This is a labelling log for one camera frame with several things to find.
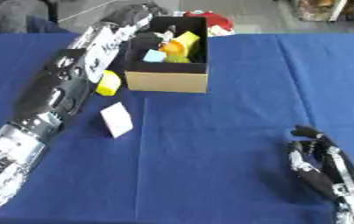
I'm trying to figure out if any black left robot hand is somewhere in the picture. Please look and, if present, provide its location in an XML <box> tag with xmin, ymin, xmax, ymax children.
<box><xmin>102</xmin><ymin>3</ymin><xmax>170</xmax><ymax>28</ymax></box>

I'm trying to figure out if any green toy fruit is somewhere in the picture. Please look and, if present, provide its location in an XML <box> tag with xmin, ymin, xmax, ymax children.
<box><xmin>163</xmin><ymin>55</ymin><xmax>193</xmax><ymax>64</ymax></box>

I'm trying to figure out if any orange toy fruit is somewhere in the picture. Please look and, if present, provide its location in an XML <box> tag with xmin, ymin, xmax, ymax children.
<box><xmin>157</xmin><ymin>40</ymin><xmax>189</xmax><ymax>58</ymax></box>

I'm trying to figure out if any brown cluttered crate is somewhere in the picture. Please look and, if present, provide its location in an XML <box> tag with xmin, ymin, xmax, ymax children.
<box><xmin>294</xmin><ymin>0</ymin><xmax>354</xmax><ymax>23</ymax></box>

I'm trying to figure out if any red and white bag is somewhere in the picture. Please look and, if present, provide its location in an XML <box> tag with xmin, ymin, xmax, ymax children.
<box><xmin>181</xmin><ymin>10</ymin><xmax>237</xmax><ymax>38</ymax></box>

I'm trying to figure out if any white block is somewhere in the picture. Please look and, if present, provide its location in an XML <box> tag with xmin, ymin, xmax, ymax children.
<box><xmin>98</xmin><ymin>101</ymin><xmax>136</xmax><ymax>139</ymax></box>

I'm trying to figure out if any yellow rounded toy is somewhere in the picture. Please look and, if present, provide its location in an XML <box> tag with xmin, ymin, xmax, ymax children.
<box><xmin>94</xmin><ymin>69</ymin><xmax>124</xmax><ymax>97</ymax></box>

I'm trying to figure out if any grey chair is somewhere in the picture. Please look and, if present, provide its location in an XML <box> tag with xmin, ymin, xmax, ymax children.
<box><xmin>0</xmin><ymin>0</ymin><xmax>52</xmax><ymax>34</ymax></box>

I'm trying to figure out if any light blue cube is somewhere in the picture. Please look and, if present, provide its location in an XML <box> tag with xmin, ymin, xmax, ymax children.
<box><xmin>141</xmin><ymin>49</ymin><xmax>168</xmax><ymax>63</ymax></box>

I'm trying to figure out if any tan cardboard box black inside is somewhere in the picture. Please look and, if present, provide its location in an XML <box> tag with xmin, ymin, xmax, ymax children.
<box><xmin>123</xmin><ymin>16</ymin><xmax>211</xmax><ymax>95</ymax></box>

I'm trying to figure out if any yellow block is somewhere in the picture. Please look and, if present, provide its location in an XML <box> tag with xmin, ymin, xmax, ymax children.
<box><xmin>173</xmin><ymin>31</ymin><xmax>203</xmax><ymax>56</ymax></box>

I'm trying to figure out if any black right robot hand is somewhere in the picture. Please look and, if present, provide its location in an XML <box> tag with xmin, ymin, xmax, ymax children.
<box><xmin>286</xmin><ymin>124</ymin><xmax>354</xmax><ymax>203</ymax></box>

